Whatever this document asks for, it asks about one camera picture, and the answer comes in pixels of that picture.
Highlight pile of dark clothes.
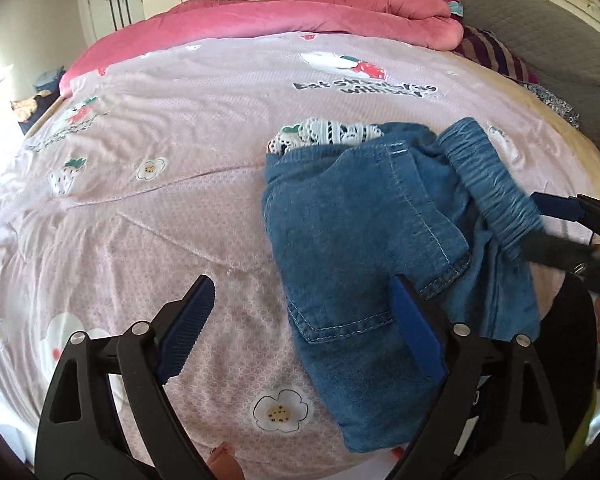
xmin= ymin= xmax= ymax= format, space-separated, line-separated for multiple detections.
xmin=10 ymin=67 xmax=67 ymax=126

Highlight dark patterned pillow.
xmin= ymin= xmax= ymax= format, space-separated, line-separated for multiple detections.
xmin=527 ymin=82 xmax=581 ymax=132

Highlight blue denim pants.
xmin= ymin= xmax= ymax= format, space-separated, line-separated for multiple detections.
xmin=261 ymin=116 xmax=547 ymax=456

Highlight purple striped cloth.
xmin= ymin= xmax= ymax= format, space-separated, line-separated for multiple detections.
xmin=452 ymin=27 xmax=539 ymax=86

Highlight grey quilted headboard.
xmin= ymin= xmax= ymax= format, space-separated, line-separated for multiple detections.
xmin=390 ymin=0 xmax=600 ymax=171

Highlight pink strawberry printed bed sheet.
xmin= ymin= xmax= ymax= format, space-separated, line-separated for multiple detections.
xmin=0 ymin=27 xmax=600 ymax=480

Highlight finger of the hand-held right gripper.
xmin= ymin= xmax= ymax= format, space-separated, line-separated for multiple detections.
xmin=522 ymin=232 xmax=600 ymax=277
xmin=531 ymin=192 xmax=600 ymax=242

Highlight person's left hand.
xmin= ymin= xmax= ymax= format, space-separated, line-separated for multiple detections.
xmin=205 ymin=442 xmax=246 ymax=480

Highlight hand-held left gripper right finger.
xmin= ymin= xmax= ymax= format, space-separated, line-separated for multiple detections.
xmin=387 ymin=275 xmax=567 ymax=480

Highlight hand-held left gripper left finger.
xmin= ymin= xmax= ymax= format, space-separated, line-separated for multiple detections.
xmin=34 ymin=275 xmax=217 ymax=480

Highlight pink plush blanket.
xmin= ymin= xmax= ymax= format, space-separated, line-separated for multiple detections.
xmin=60 ymin=0 xmax=465 ymax=99

